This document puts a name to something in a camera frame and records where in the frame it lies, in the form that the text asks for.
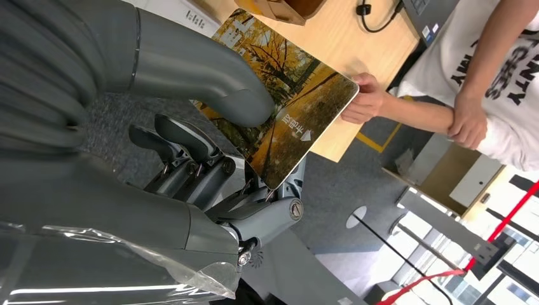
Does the clear film on right hand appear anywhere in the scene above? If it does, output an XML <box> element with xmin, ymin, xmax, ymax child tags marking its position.
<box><xmin>0</xmin><ymin>222</ymin><xmax>240</xmax><ymax>301</ymax></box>

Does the wooden slotted card rack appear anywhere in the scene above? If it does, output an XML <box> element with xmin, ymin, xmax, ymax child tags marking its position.
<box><xmin>233</xmin><ymin>0</ymin><xmax>327</xmax><ymax>27</ymax></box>

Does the grey ribbed right arm sleeve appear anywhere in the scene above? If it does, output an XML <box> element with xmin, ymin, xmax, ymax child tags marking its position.
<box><xmin>0</xmin><ymin>0</ymin><xmax>107</xmax><ymax>154</ymax></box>

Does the grey computer device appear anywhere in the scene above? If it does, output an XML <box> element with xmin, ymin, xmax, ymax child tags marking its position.
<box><xmin>402</xmin><ymin>0</ymin><xmax>461</xmax><ymax>46</ymax></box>

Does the red barrier ribbon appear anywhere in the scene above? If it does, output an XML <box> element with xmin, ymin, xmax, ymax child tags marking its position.
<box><xmin>376</xmin><ymin>180</ymin><xmax>539</xmax><ymax>305</ymax></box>

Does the thin black cable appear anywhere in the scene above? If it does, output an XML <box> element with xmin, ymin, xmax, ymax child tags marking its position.
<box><xmin>353</xmin><ymin>213</ymin><xmax>454</xmax><ymax>305</ymax></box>

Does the person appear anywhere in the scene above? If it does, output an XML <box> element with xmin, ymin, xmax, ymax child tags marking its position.
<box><xmin>387</xmin><ymin>0</ymin><xmax>539</xmax><ymax>172</ymax></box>

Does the grey beam with power socket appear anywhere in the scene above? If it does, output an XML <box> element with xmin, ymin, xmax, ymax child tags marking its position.
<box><xmin>395</xmin><ymin>187</ymin><xmax>517</xmax><ymax>281</ymax></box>

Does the black plug cable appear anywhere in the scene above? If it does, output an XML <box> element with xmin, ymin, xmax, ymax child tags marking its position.
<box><xmin>355</xmin><ymin>0</ymin><xmax>405</xmax><ymax>34</ymax></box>

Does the white round floor disc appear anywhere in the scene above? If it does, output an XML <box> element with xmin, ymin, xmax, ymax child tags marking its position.
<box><xmin>345</xmin><ymin>205</ymin><xmax>368</xmax><ymax>230</ymax></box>

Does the wooden cabinet with white door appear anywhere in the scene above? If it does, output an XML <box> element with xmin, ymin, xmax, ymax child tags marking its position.
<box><xmin>381</xmin><ymin>133</ymin><xmax>506</xmax><ymax>220</ymax></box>

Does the yellow floor tape strip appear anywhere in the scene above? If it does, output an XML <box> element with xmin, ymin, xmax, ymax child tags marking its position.
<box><xmin>355</xmin><ymin>95</ymin><xmax>416</xmax><ymax>154</ymax></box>

